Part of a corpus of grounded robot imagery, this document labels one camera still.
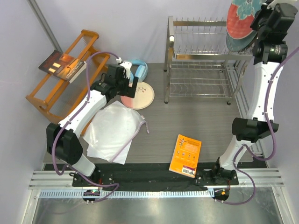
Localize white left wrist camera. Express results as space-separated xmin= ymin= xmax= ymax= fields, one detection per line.
xmin=116 ymin=57 xmax=132 ymax=79

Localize red and teal plate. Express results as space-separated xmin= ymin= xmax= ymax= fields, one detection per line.
xmin=227 ymin=0 xmax=262 ymax=40

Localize orange wooden rack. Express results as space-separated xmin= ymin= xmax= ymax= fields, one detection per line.
xmin=26 ymin=29 xmax=100 ymax=123

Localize clear zip pouch purple trim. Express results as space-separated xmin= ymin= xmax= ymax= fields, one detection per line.
xmin=83 ymin=101 xmax=149 ymax=165

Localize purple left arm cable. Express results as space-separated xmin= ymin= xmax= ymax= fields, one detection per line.
xmin=52 ymin=51 xmax=121 ymax=203

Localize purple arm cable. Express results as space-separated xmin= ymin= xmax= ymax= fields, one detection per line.
xmin=214 ymin=46 xmax=299 ymax=205
xmin=52 ymin=51 xmax=121 ymax=203

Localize dark paperback book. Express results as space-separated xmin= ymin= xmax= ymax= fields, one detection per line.
xmin=38 ymin=50 xmax=86 ymax=83

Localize light blue headphones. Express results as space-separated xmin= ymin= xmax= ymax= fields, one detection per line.
xmin=129 ymin=59 xmax=148 ymax=83

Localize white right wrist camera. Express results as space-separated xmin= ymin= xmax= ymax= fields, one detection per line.
xmin=263 ymin=0 xmax=280 ymax=10

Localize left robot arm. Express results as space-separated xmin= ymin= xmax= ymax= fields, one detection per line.
xmin=46 ymin=61 xmax=138 ymax=186

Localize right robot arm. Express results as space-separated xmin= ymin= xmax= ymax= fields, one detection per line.
xmin=208 ymin=0 xmax=298 ymax=185

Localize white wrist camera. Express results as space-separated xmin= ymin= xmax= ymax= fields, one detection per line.
xmin=116 ymin=57 xmax=132 ymax=79
xmin=263 ymin=0 xmax=280 ymax=10

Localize pink and cream plate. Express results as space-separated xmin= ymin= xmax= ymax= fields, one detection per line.
xmin=121 ymin=82 xmax=155 ymax=110

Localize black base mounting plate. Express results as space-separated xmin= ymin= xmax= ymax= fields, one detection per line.
xmin=69 ymin=169 xmax=239 ymax=188

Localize light teal plate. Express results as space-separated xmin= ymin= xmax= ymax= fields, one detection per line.
xmin=226 ymin=31 xmax=257 ymax=52

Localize stainless steel dish rack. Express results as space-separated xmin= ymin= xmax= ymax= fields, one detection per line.
xmin=164 ymin=16 xmax=253 ymax=105

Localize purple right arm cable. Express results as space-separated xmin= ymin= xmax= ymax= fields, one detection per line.
xmin=214 ymin=46 xmax=299 ymax=205

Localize orange paperback book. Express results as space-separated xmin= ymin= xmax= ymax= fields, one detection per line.
xmin=169 ymin=134 xmax=202 ymax=178

